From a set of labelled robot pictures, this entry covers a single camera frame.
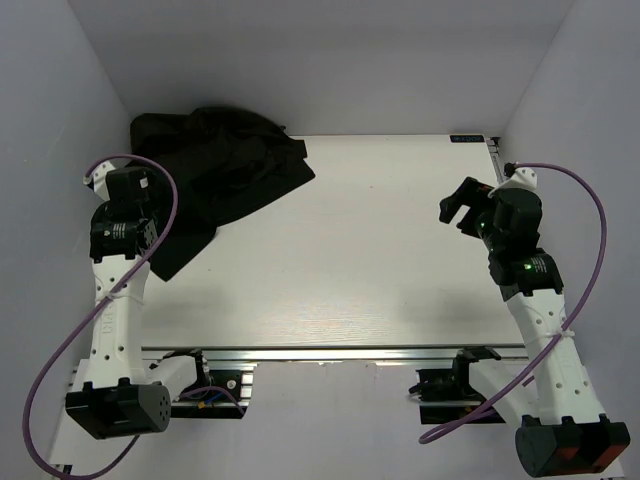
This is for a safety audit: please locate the black jacket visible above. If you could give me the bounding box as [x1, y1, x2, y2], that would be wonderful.
[130, 107, 315, 281]

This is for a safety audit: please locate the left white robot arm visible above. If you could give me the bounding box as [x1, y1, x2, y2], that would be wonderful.
[65, 167, 170, 440]

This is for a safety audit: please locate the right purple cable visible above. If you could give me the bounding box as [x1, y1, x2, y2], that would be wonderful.
[418, 160, 607, 445]

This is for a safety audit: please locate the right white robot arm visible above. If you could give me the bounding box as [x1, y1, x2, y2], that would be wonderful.
[439, 177, 630, 478]

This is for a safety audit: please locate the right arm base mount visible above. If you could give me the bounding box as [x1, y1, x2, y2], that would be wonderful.
[407, 346, 519, 426]

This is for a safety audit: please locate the blue table label right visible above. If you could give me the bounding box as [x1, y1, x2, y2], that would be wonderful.
[449, 134, 485, 143]

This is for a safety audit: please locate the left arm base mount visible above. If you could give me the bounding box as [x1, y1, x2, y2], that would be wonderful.
[147, 349, 248, 420]

